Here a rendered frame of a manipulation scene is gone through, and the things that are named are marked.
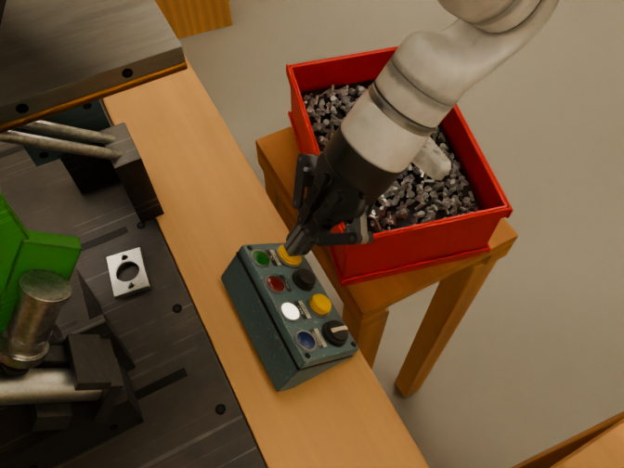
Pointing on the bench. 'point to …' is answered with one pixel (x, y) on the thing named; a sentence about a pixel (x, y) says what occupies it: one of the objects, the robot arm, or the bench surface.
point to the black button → (305, 278)
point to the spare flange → (132, 279)
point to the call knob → (336, 331)
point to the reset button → (320, 304)
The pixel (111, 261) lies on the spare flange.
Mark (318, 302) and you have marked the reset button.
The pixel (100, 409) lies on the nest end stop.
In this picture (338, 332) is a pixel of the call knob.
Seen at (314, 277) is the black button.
